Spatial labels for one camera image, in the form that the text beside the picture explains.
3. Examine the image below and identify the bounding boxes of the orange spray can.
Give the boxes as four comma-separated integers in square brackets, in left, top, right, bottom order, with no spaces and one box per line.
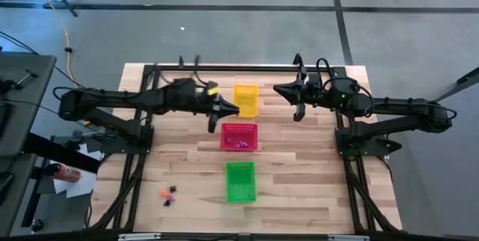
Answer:
[44,162,82,183]

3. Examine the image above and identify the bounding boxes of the yellow plastic basket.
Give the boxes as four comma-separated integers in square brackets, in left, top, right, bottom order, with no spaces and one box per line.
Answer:
[231,83,260,118]

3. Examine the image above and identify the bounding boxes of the pink plastic basket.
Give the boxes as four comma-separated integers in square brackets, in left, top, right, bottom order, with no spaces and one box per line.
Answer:
[219,122,259,152]

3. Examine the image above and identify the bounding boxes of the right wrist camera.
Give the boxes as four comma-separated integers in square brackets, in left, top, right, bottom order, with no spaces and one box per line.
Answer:
[307,72,323,89]

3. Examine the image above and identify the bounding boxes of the black clamp tool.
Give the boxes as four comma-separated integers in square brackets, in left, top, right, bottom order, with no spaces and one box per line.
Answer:
[0,69,39,95]

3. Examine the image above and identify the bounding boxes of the black floor tape line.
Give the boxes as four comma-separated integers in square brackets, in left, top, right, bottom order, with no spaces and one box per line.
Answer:
[327,0,354,66]
[0,1,479,13]

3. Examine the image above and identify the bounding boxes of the black grey flashlight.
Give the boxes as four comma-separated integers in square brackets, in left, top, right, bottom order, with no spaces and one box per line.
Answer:
[68,129,118,143]

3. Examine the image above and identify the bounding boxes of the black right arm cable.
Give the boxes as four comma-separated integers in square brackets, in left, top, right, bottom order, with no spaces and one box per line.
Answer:
[316,57,375,119]

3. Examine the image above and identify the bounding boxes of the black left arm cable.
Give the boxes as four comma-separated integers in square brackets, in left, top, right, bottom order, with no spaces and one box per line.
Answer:
[159,55,210,87]

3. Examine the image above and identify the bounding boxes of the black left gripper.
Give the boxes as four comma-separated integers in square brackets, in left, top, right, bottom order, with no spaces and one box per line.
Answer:
[168,80,240,134]

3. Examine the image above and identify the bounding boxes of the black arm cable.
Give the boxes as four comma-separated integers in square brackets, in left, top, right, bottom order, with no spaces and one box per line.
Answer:
[159,55,210,87]
[316,57,375,119]

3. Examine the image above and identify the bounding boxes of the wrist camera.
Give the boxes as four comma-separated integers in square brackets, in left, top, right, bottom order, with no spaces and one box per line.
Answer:
[307,72,323,89]
[174,78,196,91]

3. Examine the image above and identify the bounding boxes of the dark grey desk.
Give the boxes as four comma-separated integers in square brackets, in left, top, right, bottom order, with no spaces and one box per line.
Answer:
[0,153,38,237]
[0,53,58,159]

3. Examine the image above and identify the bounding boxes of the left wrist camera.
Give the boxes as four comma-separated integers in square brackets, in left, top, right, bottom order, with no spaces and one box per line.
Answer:
[174,78,196,91]

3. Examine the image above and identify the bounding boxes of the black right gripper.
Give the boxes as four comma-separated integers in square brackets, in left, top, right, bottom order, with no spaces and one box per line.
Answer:
[273,65,332,123]

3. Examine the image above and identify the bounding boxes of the silver bracket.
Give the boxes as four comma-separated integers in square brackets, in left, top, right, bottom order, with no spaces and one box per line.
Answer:
[327,234,370,241]
[118,233,162,241]

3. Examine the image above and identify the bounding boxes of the black aluminium rig frame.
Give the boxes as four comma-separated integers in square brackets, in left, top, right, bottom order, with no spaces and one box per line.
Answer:
[88,63,404,237]

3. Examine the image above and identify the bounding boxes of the black desk support bar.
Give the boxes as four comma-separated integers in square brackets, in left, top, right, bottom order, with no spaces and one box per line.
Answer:
[22,132,102,174]

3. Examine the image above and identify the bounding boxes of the white paper sheets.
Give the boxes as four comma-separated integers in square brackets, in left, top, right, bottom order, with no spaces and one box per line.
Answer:
[52,142,103,199]

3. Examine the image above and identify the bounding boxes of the yellow hanging cable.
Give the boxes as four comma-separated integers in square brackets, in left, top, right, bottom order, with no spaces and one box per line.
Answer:
[22,0,93,126]

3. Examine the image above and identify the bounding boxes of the green plastic basket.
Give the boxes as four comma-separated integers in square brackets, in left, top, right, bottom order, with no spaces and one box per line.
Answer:
[225,161,257,204]

